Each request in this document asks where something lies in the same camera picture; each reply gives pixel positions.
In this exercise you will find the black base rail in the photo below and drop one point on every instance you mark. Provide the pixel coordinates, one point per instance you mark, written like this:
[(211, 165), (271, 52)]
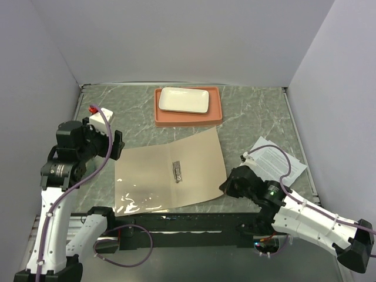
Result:
[(184, 229)]

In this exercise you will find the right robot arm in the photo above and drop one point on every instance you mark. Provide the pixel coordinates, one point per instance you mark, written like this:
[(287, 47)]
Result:
[(282, 210)]

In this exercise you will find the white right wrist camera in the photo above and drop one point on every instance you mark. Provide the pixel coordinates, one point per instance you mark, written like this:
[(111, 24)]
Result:
[(247, 160)]

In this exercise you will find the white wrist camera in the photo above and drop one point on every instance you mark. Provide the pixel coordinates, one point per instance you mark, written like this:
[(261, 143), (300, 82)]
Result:
[(247, 160), (97, 121)]

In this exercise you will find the aluminium frame rail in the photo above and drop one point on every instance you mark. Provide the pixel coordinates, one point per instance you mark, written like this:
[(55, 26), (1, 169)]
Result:
[(345, 273)]

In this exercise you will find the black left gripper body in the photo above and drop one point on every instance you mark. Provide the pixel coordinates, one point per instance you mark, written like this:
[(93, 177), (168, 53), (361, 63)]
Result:
[(96, 142)]

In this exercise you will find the white printed paper sheets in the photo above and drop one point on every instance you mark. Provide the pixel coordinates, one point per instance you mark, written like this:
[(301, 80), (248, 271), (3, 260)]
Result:
[(272, 164)]

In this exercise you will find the tan paper folder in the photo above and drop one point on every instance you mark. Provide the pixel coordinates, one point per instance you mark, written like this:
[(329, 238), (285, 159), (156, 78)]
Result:
[(160, 177)]

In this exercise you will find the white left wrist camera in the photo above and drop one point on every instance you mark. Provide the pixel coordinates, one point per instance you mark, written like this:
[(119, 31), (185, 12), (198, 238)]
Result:
[(97, 121)]

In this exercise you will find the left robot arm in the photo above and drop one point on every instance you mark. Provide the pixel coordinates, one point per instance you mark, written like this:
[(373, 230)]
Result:
[(52, 258)]

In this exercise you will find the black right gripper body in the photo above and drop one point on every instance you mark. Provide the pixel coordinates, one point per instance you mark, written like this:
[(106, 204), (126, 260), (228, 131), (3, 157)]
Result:
[(235, 190)]

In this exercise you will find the terracotta rectangular tray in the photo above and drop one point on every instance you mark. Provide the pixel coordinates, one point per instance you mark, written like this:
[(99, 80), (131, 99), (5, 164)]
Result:
[(213, 117)]

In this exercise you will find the white rectangular plate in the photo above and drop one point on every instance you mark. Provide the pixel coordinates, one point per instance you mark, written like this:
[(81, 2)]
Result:
[(184, 100)]

